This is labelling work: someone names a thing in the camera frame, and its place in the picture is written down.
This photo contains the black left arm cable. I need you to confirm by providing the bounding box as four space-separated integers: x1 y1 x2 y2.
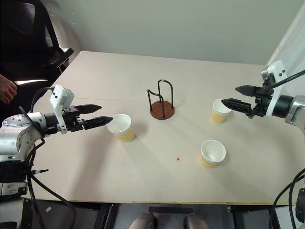
18 87 77 229

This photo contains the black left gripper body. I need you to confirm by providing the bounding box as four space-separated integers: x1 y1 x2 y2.
61 106 85 132

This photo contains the yellow paper cup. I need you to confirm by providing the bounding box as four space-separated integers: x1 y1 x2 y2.
210 98 233 124
106 114 135 143
200 139 226 169

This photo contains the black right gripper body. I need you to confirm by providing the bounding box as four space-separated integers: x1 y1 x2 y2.
247 82 274 118

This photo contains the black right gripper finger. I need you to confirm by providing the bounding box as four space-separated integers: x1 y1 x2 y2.
221 98 254 117
234 84 263 97

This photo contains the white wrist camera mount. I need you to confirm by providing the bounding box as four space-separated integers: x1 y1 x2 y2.
260 59 287 117
49 84 75 134

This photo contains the bystander bare hand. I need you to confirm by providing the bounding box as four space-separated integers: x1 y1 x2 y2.
0 73 18 104

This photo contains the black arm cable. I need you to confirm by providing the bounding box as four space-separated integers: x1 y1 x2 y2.
271 69 305 89
18 87 77 229

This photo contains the grey shoe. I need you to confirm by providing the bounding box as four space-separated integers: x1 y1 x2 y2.
130 212 158 229

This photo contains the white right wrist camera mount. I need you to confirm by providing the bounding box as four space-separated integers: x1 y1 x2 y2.
260 59 287 117

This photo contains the black table frame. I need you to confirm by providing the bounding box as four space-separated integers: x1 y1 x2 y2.
92 202 296 229

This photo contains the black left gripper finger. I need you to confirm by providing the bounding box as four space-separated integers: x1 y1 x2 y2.
82 116 113 130
77 104 103 115

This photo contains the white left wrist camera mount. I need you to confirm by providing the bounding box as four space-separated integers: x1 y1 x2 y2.
49 84 75 134

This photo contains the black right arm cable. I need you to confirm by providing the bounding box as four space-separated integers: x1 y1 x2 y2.
271 69 305 89

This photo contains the wire cup holder wooden base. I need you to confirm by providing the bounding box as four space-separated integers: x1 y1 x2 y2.
147 79 175 120

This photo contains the black office chair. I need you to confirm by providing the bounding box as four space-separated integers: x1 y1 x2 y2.
0 0 74 96

